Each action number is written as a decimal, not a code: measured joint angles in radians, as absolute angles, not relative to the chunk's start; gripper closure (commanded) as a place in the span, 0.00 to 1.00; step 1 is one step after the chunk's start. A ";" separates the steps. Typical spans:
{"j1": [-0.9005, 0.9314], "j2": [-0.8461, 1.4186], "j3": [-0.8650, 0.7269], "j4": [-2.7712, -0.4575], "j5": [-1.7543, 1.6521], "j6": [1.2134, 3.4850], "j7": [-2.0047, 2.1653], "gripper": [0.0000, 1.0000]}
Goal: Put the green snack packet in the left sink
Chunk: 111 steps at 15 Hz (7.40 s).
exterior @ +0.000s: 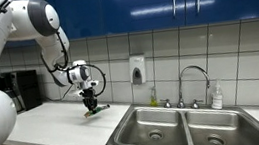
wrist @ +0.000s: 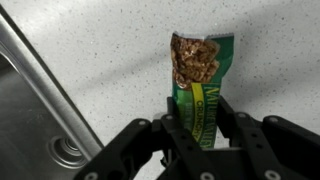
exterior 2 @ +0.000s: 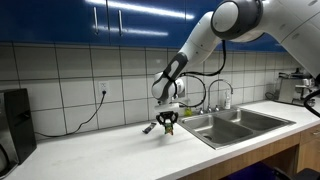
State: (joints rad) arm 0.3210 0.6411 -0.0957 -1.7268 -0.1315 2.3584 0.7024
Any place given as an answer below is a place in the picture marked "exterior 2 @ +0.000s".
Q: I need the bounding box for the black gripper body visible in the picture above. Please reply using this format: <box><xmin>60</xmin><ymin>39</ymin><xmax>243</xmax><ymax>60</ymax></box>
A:
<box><xmin>157</xmin><ymin>111</ymin><xmax>178</xmax><ymax>124</ymax></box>

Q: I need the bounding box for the black snack packet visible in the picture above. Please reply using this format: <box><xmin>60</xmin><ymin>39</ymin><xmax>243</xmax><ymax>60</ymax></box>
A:
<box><xmin>142</xmin><ymin>122</ymin><xmax>157</xmax><ymax>135</ymax></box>

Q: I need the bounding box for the stainless steel double sink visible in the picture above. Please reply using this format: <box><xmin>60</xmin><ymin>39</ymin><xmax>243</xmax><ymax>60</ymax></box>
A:
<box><xmin>176</xmin><ymin>107</ymin><xmax>297</xmax><ymax>151</ymax></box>

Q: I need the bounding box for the clear pump soap bottle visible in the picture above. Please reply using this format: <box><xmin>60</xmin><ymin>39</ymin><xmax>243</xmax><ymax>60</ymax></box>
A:
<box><xmin>224</xmin><ymin>89</ymin><xmax>232</xmax><ymax>110</ymax></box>

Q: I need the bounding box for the chrome gooseneck faucet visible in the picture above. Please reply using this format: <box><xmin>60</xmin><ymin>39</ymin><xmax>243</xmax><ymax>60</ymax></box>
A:
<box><xmin>206</xmin><ymin>78</ymin><xmax>234</xmax><ymax>114</ymax></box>

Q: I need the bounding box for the blue bin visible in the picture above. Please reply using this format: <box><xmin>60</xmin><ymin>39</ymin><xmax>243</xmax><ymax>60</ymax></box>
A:
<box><xmin>222</xmin><ymin>161</ymin><xmax>278</xmax><ymax>180</ymax></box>

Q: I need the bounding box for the silver espresso machine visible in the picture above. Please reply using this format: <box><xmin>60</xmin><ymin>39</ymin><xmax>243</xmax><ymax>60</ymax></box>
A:
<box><xmin>274</xmin><ymin>67</ymin><xmax>317</xmax><ymax>108</ymax></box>

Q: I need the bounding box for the black chair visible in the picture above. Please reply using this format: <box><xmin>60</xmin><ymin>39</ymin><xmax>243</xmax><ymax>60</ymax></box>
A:
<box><xmin>272</xmin><ymin>162</ymin><xmax>320</xmax><ymax>180</ymax></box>

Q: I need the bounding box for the wooden base cabinet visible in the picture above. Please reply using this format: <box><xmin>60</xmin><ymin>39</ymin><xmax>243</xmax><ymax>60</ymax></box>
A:
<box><xmin>295</xmin><ymin>124</ymin><xmax>320</xmax><ymax>174</ymax></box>

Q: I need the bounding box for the black coffee machine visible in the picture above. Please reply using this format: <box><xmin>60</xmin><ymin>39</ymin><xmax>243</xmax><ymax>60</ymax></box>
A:
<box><xmin>0</xmin><ymin>87</ymin><xmax>37</xmax><ymax>178</ymax></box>

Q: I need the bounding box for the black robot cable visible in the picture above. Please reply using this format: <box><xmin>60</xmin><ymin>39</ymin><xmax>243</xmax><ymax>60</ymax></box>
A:
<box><xmin>173</xmin><ymin>39</ymin><xmax>228</xmax><ymax>110</ymax></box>

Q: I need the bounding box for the white wall outlet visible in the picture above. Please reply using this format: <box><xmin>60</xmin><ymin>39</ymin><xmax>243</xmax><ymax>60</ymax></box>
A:
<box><xmin>98</xmin><ymin>80</ymin><xmax>110</xmax><ymax>96</ymax></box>

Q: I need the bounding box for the black power cord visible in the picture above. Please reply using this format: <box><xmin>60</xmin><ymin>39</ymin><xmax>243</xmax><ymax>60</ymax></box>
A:
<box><xmin>34</xmin><ymin>90</ymin><xmax>107</xmax><ymax>139</ymax></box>

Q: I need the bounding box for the silver cabinet handle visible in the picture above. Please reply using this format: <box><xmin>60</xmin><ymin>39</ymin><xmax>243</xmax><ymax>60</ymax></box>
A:
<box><xmin>117</xmin><ymin>9</ymin><xmax>124</xmax><ymax>37</ymax></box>
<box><xmin>92</xmin><ymin>6</ymin><xmax>99</xmax><ymax>36</ymax></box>

